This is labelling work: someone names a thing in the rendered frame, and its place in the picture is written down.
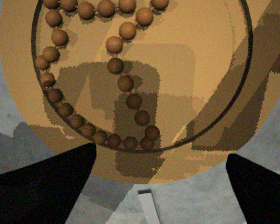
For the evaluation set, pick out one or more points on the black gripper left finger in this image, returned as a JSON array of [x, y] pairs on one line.
[[45, 192]]

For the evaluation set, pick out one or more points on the round wooden bead board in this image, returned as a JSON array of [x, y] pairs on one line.
[[208, 73]]

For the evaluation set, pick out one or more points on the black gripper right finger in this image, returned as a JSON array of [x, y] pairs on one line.
[[256, 188]]

